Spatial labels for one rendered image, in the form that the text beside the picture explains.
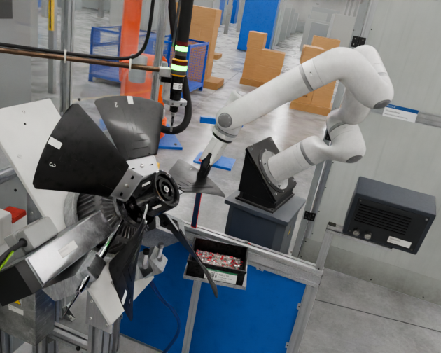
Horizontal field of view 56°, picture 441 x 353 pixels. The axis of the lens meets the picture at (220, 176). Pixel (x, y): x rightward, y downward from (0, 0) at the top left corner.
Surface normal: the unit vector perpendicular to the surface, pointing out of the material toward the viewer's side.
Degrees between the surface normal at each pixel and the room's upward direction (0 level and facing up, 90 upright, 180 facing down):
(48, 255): 50
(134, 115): 37
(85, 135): 72
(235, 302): 90
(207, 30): 90
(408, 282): 90
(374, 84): 90
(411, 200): 15
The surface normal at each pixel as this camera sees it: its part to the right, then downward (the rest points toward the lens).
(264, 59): -0.16, 0.36
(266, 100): 0.42, -0.04
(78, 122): 0.72, 0.02
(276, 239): 0.32, 0.41
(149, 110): 0.40, -0.54
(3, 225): 0.93, 0.27
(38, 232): 0.82, -0.37
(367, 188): 0.07, -0.80
